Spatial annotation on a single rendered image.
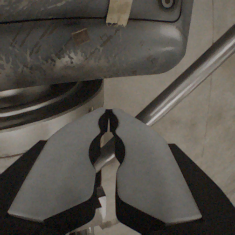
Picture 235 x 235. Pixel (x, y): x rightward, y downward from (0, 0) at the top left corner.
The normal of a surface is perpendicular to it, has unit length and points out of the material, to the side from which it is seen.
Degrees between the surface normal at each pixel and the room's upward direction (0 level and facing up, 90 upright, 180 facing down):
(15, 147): 5
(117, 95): 0
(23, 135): 9
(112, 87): 0
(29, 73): 34
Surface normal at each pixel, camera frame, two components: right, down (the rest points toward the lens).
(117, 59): 0.30, 0.82
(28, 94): 0.62, 0.43
